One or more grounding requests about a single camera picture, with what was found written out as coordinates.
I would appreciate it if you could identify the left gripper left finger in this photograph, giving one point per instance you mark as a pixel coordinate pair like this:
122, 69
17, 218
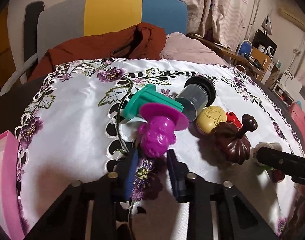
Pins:
66, 218

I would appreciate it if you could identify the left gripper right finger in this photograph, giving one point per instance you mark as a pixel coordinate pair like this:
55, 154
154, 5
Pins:
216, 211

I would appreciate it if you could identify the dark brown pumpkin ornament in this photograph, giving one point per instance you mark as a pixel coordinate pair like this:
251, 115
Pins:
232, 142

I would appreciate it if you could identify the red wooden puzzle piece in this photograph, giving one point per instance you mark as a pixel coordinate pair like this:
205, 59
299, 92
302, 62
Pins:
232, 118

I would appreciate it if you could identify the yellow oval perforated case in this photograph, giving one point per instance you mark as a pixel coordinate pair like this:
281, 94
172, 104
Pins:
209, 118

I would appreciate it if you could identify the purple monkey face mold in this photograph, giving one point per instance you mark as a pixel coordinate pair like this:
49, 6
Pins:
157, 134

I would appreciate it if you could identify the clear cup black lid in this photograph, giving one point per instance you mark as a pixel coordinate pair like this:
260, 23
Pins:
198, 93

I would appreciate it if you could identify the glossy red capsule case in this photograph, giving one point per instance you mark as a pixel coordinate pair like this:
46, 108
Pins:
277, 176

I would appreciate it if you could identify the green white plug-in device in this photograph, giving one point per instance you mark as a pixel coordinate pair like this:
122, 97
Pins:
266, 153

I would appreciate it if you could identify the pink white tray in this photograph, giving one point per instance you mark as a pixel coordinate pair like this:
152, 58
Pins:
9, 211

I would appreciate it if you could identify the cluttered wooden shelf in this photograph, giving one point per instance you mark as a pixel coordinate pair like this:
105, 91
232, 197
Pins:
286, 68

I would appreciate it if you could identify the white floral embroidered tablecloth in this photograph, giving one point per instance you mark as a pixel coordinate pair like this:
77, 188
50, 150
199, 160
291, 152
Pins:
80, 124

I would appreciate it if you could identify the wooden side table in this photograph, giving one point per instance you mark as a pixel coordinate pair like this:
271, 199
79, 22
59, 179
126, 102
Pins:
227, 53

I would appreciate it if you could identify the blue white small chair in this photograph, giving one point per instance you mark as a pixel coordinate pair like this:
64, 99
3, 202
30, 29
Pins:
245, 47

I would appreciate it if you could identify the wooden wardrobe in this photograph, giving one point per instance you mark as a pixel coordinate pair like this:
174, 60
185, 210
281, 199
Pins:
7, 65

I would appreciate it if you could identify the white chair armrest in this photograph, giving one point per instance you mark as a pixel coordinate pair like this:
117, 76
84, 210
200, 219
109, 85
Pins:
16, 75

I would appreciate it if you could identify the pink blanket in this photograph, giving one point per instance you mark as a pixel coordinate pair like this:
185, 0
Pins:
181, 48

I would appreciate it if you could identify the patterned beige curtain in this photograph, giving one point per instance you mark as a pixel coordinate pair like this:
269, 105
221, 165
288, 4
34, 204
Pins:
222, 20

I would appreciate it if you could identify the rust red jacket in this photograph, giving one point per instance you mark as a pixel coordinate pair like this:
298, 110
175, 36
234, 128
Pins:
142, 41

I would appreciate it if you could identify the grey yellow blue chair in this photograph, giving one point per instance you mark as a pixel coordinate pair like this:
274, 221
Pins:
77, 18

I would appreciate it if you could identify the black rolled mat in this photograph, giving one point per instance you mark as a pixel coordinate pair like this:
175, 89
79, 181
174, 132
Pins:
32, 12

